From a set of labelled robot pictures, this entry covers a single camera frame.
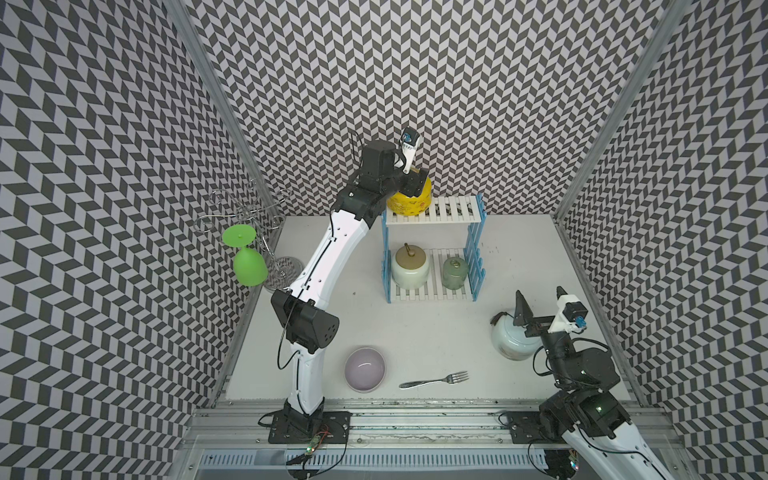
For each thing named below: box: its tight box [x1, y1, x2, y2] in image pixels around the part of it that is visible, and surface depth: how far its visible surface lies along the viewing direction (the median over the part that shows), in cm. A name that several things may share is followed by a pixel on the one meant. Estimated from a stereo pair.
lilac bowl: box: [344, 347, 386, 393], surface depth 81 cm
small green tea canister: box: [442, 257, 469, 290], surface depth 94 cm
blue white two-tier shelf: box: [381, 194, 487, 303], surface depth 93 cm
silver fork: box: [398, 371, 469, 389], surface depth 80 cm
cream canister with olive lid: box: [391, 242, 430, 289], surface depth 95 cm
